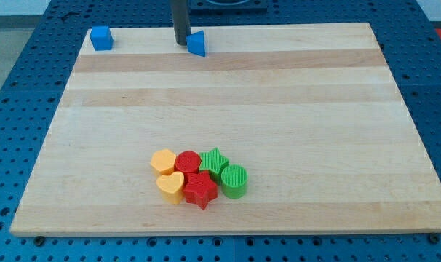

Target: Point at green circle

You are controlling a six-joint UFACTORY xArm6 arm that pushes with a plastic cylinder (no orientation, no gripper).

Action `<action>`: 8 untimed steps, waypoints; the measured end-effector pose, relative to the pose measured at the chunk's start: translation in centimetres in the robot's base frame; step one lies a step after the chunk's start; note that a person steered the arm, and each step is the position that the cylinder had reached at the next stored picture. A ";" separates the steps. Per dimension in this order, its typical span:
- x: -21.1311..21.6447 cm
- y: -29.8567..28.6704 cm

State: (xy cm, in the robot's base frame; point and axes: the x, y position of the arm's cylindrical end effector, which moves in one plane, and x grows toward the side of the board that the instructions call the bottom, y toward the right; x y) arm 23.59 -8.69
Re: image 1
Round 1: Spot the blue triangle block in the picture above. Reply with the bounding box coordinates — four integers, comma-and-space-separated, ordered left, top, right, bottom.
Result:
186, 31, 206, 57

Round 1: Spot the red circle block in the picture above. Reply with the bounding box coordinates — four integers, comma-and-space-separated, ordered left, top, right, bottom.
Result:
175, 151, 202, 174

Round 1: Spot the green circle block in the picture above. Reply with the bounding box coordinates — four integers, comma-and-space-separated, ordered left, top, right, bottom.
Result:
220, 164, 248, 199

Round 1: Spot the green star block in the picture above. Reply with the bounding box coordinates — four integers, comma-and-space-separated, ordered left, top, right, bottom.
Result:
199, 148, 229, 184

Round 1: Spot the yellow heart block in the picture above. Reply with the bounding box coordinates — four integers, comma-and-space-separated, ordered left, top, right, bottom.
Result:
156, 171, 185, 205

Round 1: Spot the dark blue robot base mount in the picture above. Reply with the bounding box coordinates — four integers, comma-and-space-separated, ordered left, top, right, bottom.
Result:
188, 0, 269, 14

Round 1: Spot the yellow hexagon block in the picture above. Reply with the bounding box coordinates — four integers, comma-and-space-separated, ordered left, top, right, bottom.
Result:
150, 149, 176, 176

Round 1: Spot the wooden board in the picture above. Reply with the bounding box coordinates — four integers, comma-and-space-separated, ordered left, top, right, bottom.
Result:
10, 23, 441, 237

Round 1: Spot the blue cube block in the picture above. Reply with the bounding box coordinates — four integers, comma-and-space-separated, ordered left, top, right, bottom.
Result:
90, 25, 114, 51

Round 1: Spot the grey cylindrical pointer rod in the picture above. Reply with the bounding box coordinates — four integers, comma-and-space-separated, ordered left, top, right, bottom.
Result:
170, 0, 191, 46

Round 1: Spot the red star block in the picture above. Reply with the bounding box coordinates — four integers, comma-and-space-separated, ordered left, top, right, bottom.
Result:
183, 170, 218, 210

